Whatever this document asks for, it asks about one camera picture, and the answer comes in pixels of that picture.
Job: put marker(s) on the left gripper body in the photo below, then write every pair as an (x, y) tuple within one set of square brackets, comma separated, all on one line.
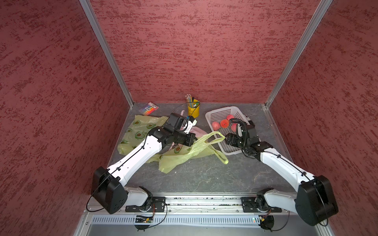
[(183, 138)]

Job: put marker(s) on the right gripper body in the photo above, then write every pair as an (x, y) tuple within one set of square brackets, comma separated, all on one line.
[(236, 141)]

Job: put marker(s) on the pink plastic bag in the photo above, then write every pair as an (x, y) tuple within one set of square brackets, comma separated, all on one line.
[(198, 133)]

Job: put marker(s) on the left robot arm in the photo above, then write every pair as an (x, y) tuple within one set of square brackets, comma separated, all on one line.
[(109, 184)]

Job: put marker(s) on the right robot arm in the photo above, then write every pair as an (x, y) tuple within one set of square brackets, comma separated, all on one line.
[(313, 197)]

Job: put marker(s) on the green avocado print bag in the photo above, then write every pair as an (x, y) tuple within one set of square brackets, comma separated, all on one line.
[(137, 132)]

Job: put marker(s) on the white plastic basket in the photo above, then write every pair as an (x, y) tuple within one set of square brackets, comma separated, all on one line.
[(224, 118)]

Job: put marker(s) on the yellow pencil cup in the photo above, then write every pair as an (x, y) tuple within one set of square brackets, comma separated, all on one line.
[(194, 108)]

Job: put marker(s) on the pencils in cup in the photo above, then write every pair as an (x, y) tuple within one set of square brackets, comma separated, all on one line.
[(191, 101)]

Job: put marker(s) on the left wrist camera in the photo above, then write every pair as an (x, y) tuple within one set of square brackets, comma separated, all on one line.
[(191, 122)]

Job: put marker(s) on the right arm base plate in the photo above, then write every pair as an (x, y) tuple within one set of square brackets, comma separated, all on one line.
[(257, 205)]

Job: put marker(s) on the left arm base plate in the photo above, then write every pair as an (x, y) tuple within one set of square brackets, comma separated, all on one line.
[(152, 204)]

